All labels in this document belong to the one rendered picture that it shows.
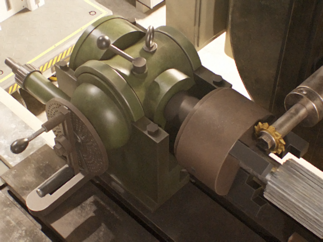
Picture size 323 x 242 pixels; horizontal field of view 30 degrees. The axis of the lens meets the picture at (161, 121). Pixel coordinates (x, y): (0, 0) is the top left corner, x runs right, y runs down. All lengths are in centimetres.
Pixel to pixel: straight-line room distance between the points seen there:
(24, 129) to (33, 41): 99
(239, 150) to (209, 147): 6
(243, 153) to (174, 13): 53
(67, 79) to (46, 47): 145
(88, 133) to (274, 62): 44
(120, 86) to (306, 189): 40
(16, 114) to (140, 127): 84
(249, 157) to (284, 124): 9
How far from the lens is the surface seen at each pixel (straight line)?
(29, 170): 145
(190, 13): 147
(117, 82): 119
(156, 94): 122
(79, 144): 125
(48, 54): 274
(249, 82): 143
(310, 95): 115
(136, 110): 120
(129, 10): 346
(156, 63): 126
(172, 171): 130
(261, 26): 132
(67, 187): 137
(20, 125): 191
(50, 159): 146
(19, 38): 285
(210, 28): 153
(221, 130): 112
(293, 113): 115
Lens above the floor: 214
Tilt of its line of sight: 49 degrees down
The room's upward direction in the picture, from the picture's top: straight up
